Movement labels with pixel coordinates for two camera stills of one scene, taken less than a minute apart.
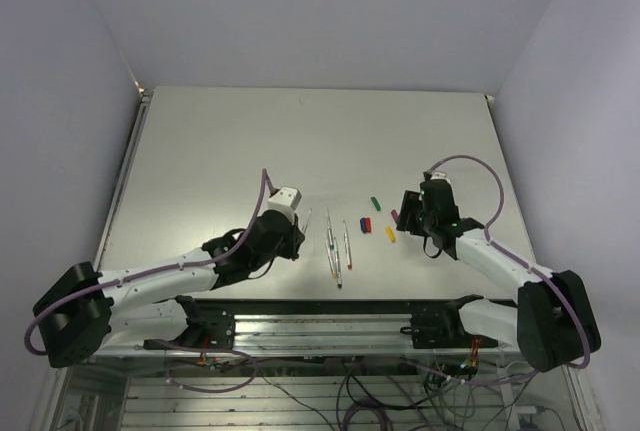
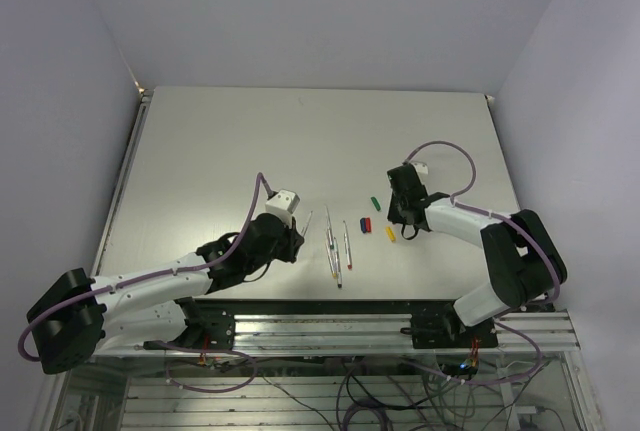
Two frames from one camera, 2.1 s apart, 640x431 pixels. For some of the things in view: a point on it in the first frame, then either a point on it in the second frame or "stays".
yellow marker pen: x=330 y=243 stays
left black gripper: x=296 y=236 stays
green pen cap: x=376 y=203 stays
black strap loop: x=424 y=247 -> x=409 y=238
